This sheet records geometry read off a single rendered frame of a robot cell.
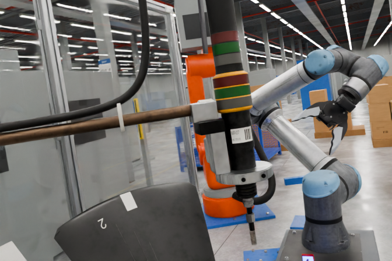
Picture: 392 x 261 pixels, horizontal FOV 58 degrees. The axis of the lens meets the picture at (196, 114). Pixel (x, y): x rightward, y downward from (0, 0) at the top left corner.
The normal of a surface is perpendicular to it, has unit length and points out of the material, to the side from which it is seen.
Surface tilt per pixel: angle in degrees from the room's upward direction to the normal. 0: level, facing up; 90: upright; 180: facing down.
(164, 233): 41
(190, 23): 90
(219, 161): 90
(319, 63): 90
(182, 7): 90
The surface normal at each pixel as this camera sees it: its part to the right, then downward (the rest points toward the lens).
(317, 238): -0.65, -0.18
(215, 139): 0.18, 0.03
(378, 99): -0.36, 0.11
